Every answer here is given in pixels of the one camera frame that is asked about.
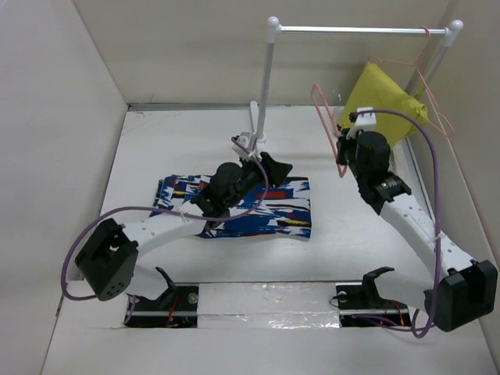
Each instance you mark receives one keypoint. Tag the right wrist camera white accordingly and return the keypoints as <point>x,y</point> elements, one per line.
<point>363,119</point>

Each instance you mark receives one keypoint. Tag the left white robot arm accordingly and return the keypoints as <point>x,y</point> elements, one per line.
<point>108,258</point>

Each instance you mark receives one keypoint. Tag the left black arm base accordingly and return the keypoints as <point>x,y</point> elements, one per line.
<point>175,308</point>

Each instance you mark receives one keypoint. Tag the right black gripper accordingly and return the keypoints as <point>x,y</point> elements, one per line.
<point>342,144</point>

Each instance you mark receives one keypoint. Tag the blue white red patterned trousers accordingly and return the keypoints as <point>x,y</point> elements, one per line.
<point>284,210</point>

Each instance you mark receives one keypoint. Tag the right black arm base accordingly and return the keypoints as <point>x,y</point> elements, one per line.
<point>359,304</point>

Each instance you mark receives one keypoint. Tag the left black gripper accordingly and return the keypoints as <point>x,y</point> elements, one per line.
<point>276,170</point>

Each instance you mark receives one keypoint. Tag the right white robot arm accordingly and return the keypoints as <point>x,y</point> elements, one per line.
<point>462,289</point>

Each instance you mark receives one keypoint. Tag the yellow folded garment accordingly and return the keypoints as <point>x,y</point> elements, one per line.
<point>376,89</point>

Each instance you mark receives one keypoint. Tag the pink wire hanger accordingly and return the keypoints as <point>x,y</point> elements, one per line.
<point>326,116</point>
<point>445,127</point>

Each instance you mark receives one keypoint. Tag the white metal clothes rack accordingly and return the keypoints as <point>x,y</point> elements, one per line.
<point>275,28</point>

